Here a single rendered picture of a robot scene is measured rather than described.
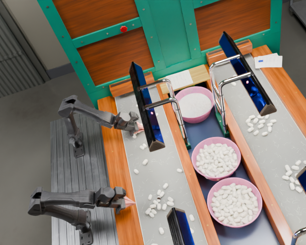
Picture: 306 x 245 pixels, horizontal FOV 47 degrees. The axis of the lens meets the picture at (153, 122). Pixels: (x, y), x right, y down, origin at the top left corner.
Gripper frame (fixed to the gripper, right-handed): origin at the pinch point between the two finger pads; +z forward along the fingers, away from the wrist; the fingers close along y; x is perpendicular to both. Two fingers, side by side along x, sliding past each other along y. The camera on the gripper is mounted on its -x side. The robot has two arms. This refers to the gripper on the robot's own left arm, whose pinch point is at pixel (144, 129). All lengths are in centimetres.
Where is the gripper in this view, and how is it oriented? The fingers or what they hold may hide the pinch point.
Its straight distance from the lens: 218.4
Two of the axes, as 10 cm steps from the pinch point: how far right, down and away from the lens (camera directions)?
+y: -2.3, -7.2, 6.6
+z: 8.6, 1.7, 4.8
